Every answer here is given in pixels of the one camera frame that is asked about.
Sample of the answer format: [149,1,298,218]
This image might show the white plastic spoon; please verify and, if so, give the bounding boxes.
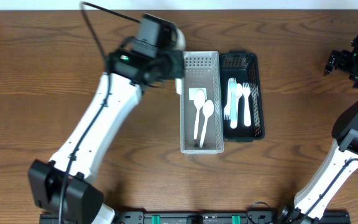
[230,83,242,129]
[175,78,183,95]
[193,89,206,140]

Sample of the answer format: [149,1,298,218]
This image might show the white plastic spoon horizontal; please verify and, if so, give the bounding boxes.
[200,100,214,147]

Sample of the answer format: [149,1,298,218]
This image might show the white plastic fork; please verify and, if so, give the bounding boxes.
[229,78,237,121]
[224,89,231,120]
[242,83,251,127]

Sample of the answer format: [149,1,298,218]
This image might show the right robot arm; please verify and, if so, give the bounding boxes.
[274,34,358,223]

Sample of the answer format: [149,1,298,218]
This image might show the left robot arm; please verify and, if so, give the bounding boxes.
[28,14,185,223]

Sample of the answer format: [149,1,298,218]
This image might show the clear plastic basket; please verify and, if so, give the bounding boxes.
[176,51,224,154]

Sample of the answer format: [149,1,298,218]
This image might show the black plastic basket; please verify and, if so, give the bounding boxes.
[219,50,265,142]

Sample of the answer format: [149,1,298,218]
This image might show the left black cable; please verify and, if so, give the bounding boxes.
[57,1,142,224]

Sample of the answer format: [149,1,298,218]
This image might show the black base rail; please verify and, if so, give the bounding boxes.
[39,210,351,224]

